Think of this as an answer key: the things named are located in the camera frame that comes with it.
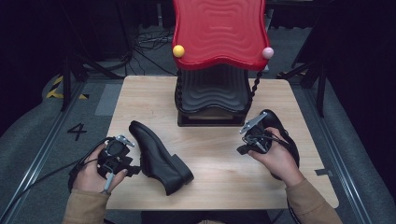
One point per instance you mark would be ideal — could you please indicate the grey tape piece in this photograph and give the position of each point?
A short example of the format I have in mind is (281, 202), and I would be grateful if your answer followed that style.
(323, 172)

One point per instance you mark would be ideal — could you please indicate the person's right hand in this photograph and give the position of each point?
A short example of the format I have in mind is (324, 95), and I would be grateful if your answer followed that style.
(280, 161)

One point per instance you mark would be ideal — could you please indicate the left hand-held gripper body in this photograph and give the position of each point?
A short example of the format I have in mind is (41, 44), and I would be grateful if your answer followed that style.
(115, 155)

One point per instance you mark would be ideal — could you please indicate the person's left hand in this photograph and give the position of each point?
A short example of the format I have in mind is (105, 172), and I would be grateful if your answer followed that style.
(87, 174)

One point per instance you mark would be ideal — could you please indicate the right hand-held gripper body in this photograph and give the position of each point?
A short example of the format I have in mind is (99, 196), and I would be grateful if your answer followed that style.
(257, 137)

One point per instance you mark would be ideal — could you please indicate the yellow and black floor tape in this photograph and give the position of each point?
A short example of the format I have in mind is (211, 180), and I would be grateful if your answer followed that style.
(53, 93)

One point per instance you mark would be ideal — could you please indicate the person's dark clothing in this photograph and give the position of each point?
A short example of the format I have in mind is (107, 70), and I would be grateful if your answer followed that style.
(202, 218)

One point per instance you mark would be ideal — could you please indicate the red and black shoe rack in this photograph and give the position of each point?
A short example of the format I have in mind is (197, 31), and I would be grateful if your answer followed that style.
(218, 31)

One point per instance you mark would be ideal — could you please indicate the black metal stand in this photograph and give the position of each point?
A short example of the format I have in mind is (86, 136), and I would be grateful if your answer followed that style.
(320, 93)
(66, 87)

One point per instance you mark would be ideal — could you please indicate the metal floor rail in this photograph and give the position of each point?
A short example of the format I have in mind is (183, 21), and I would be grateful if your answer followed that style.
(339, 174)
(40, 158)

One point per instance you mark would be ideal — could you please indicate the grey floor mat patch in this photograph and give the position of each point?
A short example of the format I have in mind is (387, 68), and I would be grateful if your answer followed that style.
(107, 99)

